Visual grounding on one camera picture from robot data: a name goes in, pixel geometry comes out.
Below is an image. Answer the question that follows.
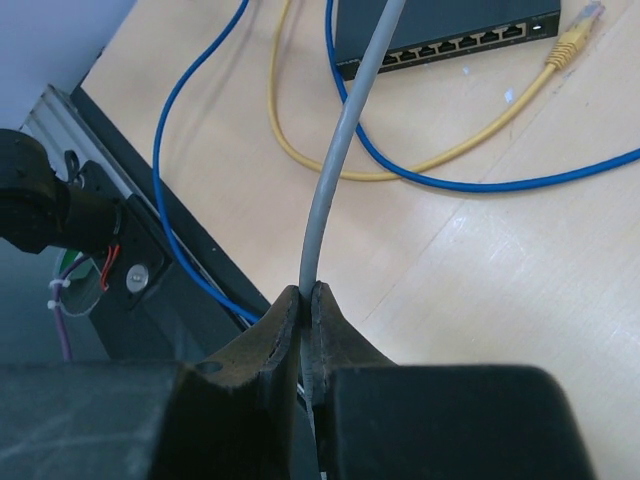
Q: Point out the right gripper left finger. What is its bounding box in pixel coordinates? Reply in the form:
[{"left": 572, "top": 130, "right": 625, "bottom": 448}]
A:
[{"left": 1, "top": 286, "right": 300, "bottom": 479}]

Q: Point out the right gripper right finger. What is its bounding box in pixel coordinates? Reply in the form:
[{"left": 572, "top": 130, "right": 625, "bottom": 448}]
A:
[{"left": 311, "top": 282, "right": 595, "bottom": 479}]

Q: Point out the blue ethernet cable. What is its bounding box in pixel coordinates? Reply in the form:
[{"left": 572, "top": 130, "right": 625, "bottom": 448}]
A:
[
  {"left": 152, "top": 0, "right": 264, "bottom": 324},
  {"left": 324, "top": 0, "right": 640, "bottom": 195}
]

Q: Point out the grey ethernet cable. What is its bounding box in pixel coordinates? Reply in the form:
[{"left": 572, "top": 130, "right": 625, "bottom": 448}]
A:
[{"left": 298, "top": 0, "right": 406, "bottom": 480}]

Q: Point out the black network switch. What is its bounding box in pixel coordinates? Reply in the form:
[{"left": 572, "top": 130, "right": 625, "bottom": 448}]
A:
[{"left": 325, "top": 0, "right": 561, "bottom": 81}]

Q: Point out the yellow ethernet cable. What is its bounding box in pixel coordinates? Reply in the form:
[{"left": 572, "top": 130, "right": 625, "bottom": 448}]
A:
[{"left": 267, "top": 0, "right": 606, "bottom": 182}]

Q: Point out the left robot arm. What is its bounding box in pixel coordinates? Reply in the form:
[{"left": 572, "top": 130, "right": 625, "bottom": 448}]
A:
[{"left": 1, "top": 129, "right": 123, "bottom": 254}]

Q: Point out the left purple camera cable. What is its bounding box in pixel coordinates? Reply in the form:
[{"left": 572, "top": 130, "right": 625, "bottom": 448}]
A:
[{"left": 47, "top": 252, "right": 96, "bottom": 364}]

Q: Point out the aluminium frame rail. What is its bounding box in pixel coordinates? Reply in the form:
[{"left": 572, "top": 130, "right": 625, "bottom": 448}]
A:
[{"left": 21, "top": 86, "right": 158, "bottom": 219}]

